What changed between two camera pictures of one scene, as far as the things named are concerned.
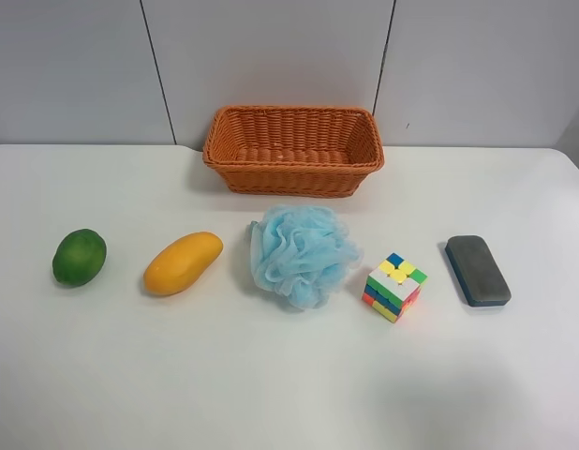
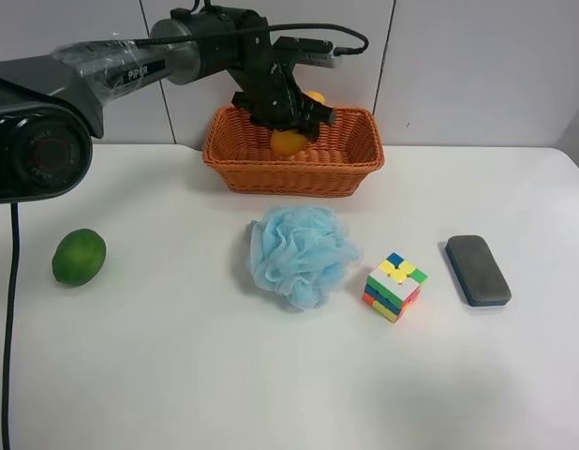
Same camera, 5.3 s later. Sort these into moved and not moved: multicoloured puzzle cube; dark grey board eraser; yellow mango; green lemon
Moved: yellow mango
Not moved: dark grey board eraser; multicoloured puzzle cube; green lemon
